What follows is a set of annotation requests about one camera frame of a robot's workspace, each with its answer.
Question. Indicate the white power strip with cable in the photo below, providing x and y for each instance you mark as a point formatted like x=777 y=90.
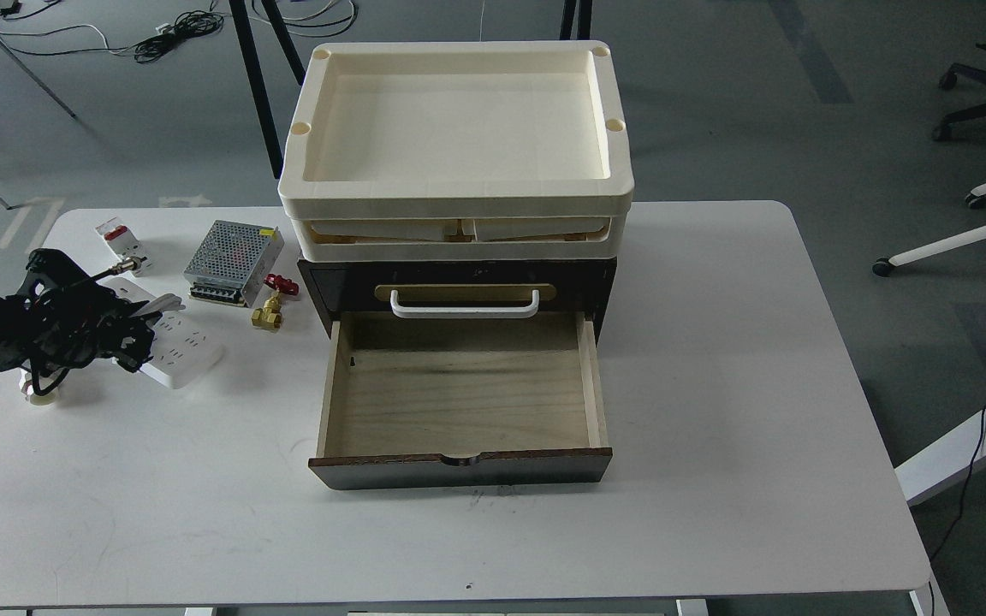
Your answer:
x=181 y=350

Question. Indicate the open wooden drawer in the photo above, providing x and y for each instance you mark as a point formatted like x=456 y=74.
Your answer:
x=451 y=403

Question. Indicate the cream plastic lower tray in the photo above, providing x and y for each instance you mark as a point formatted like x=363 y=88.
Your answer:
x=461 y=239

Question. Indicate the brass valve red handle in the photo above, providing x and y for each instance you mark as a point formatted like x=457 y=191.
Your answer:
x=269 y=316

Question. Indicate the cream plastic top tray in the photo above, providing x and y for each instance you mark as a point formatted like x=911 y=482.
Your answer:
x=441 y=130

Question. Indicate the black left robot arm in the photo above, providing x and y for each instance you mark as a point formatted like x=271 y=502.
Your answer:
x=61 y=319

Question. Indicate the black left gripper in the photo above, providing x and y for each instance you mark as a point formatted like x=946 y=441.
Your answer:
x=65 y=319

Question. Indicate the metal mesh power supply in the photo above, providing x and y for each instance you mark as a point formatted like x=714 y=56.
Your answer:
x=231 y=262

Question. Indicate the white drawer handle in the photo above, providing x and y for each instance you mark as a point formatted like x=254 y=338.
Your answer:
x=464 y=311

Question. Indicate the white circuit breaker red switch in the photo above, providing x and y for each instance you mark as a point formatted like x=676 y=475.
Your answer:
x=124 y=244

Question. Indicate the cream plastic tray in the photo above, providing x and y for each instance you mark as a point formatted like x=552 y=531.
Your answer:
x=441 y=130
x=461 y=239

